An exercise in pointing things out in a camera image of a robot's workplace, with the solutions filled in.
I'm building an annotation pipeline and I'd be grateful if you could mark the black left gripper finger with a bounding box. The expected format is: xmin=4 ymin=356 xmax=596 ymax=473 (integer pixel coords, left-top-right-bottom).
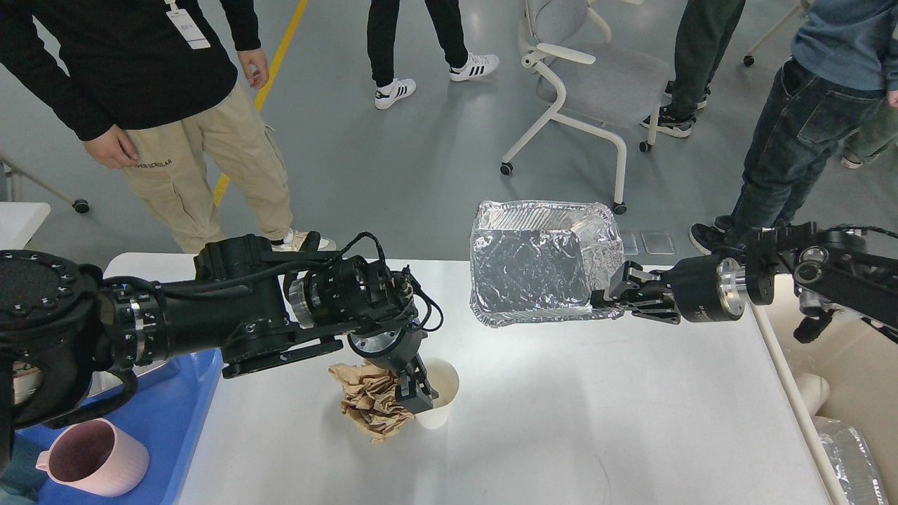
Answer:
xmin=395 ymin=354 xmax=440 ymax=415

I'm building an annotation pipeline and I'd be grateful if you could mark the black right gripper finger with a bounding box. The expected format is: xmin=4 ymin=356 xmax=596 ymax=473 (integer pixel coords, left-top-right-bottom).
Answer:
xmin=590 ymin=291 xmax=682 ymax=324
xmin=607 ymin=261 xmax=667 ymax=301

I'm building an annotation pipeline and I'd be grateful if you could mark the pink ribbed mug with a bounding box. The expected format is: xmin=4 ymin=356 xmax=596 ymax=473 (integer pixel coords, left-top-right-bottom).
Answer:
xmin=35 ymin=418 xmax=149 ymax=497

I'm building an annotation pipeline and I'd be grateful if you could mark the aluminium foil tray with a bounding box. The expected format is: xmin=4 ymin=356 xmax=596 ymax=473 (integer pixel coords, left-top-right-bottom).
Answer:
xmin=469 ymin=199 xmax=624 ymax=328

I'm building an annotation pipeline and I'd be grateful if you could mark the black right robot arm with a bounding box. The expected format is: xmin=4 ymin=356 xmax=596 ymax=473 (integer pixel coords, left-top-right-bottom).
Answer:
xmin=590 ymin=222 xmax=897 ymax=343

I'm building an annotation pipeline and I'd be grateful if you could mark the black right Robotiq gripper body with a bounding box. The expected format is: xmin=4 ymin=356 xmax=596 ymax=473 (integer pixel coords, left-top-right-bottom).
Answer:
xmin=661 ymin=255 xmax=745 ymax=323

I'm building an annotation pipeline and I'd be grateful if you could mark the person in black trousers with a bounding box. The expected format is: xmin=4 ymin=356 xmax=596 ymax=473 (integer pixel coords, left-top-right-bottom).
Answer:
xmin=366 ymin=0 xmax=501 ymax=111

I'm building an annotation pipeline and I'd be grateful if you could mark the white paper cup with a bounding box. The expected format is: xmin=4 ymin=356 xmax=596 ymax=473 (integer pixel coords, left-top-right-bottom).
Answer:
xmin=415 ymin=357 xmax=461 ymax=429

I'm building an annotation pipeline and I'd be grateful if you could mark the person in dark jeans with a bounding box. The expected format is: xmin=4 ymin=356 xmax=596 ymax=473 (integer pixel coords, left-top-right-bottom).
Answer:
xmin=689 ymin=1 xmax=897 ymax=255

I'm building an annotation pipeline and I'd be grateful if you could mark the teal object at corner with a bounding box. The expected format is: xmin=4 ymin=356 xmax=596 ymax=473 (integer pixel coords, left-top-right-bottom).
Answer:
xmin=1 ymin=434 xmax=48 ymax=504

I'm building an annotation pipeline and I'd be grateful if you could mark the brown paper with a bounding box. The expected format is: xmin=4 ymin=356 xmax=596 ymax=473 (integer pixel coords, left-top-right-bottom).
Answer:
xmin=328 ymin=361 xmax=415 ymax=443

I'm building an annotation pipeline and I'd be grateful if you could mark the blue plastic tray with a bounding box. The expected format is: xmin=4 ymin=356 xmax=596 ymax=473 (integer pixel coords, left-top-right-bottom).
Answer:
xmin=36 ymin=349 xmax=222 ymax=504

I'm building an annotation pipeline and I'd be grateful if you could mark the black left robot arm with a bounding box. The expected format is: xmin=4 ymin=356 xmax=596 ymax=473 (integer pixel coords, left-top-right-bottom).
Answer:
xmin=1 ymin=232 xmax=439 ymax=468

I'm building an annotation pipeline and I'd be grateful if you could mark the white side table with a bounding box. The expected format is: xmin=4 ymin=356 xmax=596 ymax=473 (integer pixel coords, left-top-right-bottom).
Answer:
xmin=1 ymin=201 xmax=51 ymax=250

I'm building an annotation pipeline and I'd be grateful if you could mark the person in blue jeans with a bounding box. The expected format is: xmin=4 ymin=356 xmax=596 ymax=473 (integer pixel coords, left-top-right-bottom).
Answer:
xmin=840 ymin=99 xmax=897 ymax=170

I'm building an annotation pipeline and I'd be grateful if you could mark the person in dark trousers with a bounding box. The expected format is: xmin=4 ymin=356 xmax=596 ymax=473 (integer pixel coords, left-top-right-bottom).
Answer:
xmin=657 ymin=1 xmax=745 ymax=138

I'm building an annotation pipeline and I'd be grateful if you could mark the grey white office chair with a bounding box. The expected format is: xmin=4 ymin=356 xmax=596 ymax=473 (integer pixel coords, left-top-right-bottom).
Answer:
xmin=500 ymin=1 xmax=669 ymax=215

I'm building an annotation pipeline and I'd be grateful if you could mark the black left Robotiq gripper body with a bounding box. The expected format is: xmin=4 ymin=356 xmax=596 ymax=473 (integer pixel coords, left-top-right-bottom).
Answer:
xmin=347 ymin=324 xmax=428 ymax=383

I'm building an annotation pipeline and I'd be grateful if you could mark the beige plastic bin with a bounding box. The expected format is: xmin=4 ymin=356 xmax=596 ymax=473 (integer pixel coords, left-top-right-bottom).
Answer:
xmin=753 ymin=274 xmax=897 ymax=504

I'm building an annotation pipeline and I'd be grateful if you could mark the person in khaki trousers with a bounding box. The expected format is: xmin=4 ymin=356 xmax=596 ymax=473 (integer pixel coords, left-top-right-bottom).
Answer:
xmin=1 ymin=1 xmax=333 ymax=255

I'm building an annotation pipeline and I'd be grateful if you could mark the crumpled foil in bin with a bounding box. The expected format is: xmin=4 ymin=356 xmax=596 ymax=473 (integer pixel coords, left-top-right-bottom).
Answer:
xmin=812 ymin=416 xmax=888 ymax=504

